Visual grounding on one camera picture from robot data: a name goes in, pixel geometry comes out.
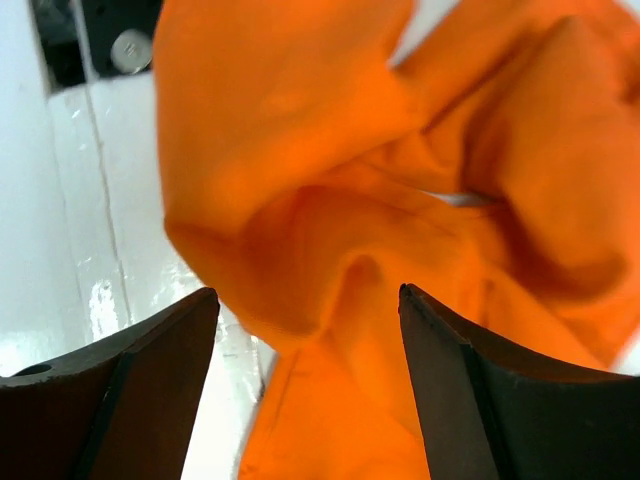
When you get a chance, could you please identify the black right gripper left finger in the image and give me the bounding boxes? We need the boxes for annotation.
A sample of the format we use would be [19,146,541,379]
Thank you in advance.
[1,288,220,480]

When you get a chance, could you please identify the orange trousers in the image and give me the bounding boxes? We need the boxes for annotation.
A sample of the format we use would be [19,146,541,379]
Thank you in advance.
[154,1,639,479]

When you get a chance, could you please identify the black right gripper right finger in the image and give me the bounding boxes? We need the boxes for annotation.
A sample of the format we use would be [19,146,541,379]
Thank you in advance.
[399,284,639,479]

